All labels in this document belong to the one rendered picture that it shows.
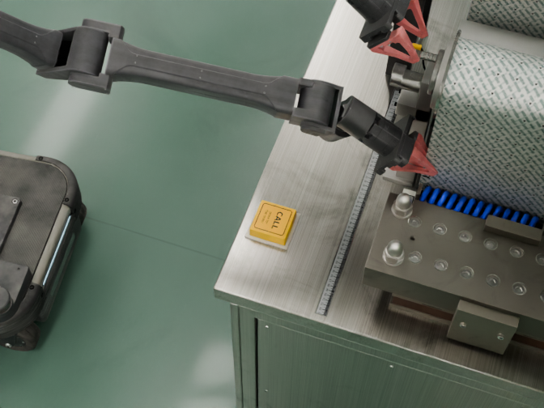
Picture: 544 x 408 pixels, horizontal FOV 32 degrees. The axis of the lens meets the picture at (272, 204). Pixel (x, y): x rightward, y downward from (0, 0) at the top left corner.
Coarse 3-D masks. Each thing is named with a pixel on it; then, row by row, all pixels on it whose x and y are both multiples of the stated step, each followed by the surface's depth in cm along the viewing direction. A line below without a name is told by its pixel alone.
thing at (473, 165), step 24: (432, 144) 156; (456, 144) 154; (480, 144) 152; (504, 144) 150; (456, 168) 159; (480, 168) 157; (504, 168) 155; (528, 168) 153; (456, 192) 164; (480, 192) 162; (504, 192) 160; (528, 192) 158
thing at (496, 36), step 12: (468, 24) 159; (480, 24) 159; (468, 36) 157; (480, 36) 157; (492, 36) 157; (504, 36) 157; (516, 36) 157; (528, 36) 158; (504, 48) 156; (516, 48) 156; (528, 48) 156; (540, 48) 156
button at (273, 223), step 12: (264, 204) 175; (276, 204) 175; (264, 216) 174; (276, 216) 174; (288, 216) 174; (252, 228) 172; (264, 228) 172; (276, 228) 172; (288, 228) 173; (276, 240) 173
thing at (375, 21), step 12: (348, 0) 147; (360, 0) 146; (372, 0) 146; (384, 0) 146; (396, 0) 147; (360, 12) 148; (372, 12) 147; (384, 12) 147; (372, 24) 148; (384, 24) 145; (360, 36) 149
